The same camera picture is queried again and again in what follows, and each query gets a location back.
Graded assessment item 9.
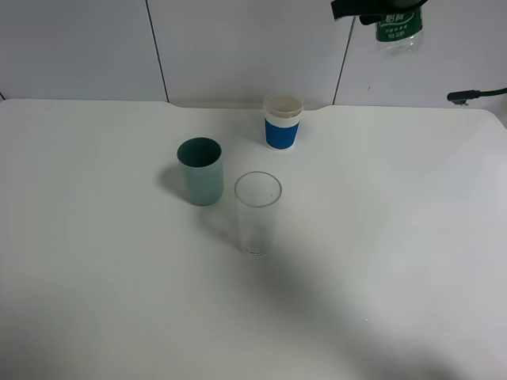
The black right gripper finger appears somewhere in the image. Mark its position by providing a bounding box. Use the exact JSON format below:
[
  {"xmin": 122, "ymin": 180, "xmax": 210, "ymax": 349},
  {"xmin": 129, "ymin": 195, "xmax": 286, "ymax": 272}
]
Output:
[
  {"xmin": 359, "ymin": 13, "xmax": 386, "ymax": 25},
  {"xmin": 330, "ymin": 0, "xmax": 391, "ymax": 21}
]

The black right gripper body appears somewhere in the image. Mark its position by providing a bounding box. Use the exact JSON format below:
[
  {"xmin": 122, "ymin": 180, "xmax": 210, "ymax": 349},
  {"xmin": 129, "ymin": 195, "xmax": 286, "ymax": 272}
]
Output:
[{"xmin": 390, "ymin": 0, "xmax": 428, "ymax": 10}]

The clear bottle with green label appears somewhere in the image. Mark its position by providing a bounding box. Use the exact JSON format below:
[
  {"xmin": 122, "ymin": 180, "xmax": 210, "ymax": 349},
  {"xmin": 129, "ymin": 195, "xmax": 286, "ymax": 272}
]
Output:
[{"xmin": 375, "ymin": 8, "xmax": 423, "ymax": 58}]

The white cup with blue sleeve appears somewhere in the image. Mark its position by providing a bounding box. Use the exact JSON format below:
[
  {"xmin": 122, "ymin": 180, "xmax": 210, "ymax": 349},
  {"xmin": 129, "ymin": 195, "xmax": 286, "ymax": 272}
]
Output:
[{"xmin": 263, "ymin": 93, "xmax": 304, "ymax": 150}]

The teal green plastic cup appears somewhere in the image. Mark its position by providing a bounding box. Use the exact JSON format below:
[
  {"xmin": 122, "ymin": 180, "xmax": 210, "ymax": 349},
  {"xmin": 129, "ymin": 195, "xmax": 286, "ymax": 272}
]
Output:
[{"xmin": 177, "ymin": 137, "xmax": 224, "ymax": 206}]

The clear tall drinking glass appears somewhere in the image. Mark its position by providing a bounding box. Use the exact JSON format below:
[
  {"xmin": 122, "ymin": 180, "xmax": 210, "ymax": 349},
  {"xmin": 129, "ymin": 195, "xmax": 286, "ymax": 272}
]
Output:
[{"xmin": 234, "ymin": 171, "xmax": 283, "ymax": 257}]

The black cable with plug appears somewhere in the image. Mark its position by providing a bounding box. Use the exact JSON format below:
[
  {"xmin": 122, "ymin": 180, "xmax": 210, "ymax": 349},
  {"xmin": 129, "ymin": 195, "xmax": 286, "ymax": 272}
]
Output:
[{"xmin": 446, "ymin": 85, "xmax": 507, "ymax": 107}]

